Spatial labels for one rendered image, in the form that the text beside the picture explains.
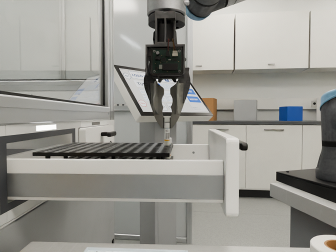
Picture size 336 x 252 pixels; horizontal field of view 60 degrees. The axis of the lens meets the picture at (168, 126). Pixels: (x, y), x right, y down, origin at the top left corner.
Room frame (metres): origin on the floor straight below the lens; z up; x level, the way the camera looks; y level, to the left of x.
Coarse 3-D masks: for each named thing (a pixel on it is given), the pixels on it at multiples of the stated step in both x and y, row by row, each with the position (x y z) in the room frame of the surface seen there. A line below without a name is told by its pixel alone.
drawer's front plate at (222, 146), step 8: (208, 136) 0.67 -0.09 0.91; (216, 136) 0.51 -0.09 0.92; (224, 136) 0.43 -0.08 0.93; (232, 136) 0.43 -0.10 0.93; (216, 144) 0.51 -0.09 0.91; (224, 144) 0.41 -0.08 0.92; (232, 144) 0.40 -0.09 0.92; (216, 152) 0.51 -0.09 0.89; (224, 152) 0.41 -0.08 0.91; (232, 152) 0.40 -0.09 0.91; (224, 160) 0.41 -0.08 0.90; (232, 160) 0.40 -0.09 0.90; (224, 168) 0.41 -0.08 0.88; (232, 168) 0.40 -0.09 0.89; (224, 176) 0.41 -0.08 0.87; (232, 176) 0.40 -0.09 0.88; (224, 184) 0.41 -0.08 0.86; (232, 184) 0.40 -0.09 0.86; (224, 192) 0.41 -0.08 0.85; (232, 192) 0.40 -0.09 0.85; (224, 200) 0.41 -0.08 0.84; (232, 200) 0.40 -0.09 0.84; (224, 208) 0.41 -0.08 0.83; (232, 208) 0.40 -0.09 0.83
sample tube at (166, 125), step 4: (164, 124) 0.58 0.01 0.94; (168, 124) 0.58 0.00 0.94; (164, 128) 0.58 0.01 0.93; (168, 128) 0.58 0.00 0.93; (164, 132) 0.58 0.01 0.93; (168, 132) 0.58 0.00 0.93; (164, 136) 0.58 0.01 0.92; (168, 136) 0.58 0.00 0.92; (164, 140) 0.58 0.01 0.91; (168, 140) 0.58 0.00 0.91; (164, 144) 0.58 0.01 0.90; (168, 144) 0.58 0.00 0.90
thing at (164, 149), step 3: (171, 144) 0.59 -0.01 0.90; (162, 147) 0.54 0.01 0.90; (165, 147) 0.54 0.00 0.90; (168, 147) 0.54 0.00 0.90; (171, 147) 0.55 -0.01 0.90; (159, 150) 0.49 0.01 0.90; (162, 150) 0.50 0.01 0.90; (165, 150) 0.50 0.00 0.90; (168, 150) 0.49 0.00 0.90; (159, 153) 0.46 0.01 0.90; (162, 153) 0.46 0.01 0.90; (165, 153) 0.46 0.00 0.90; (168, 153) 0.46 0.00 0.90; (159, 156) 0.46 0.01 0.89; (162, 156) 0.46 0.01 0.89; (165, 156) 0.46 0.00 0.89; (168, 156) 0.46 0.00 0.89
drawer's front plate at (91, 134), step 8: (80, 128) 0.73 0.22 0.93; (88, 128) 0.75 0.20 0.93; (96, 128) 0.82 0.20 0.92; (104, 128) 0.90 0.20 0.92; (112, 128) 1.01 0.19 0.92; (80, 136) 0.73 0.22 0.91; (88, 136) 0.75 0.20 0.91; (96, 136) 0.82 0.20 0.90; (104, 136) 0.90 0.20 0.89; (112, 136) 1.01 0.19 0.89
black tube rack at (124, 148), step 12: (72, 144) 0.59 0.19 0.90; (84, 144) 0.60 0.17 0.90; (96, 144) 0.60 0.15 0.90; (108, 144) 0.59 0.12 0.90; (120, 144) 0.59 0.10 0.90; (132, 144) 0.59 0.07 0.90; (144, 144) 0.59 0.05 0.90; (156, 144) 0.59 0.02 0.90; (48, 156) 0.48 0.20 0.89; (72, 156) 0.63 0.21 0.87; (84, 156) 0.63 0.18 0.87; (96, 156) 0.62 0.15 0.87; (108, 156) 0.62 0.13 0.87; (120, 156) 0.62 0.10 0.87; (132, 156) 0.62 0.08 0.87; (144, 156) 0.46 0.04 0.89; (156, 156) 0.46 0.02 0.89
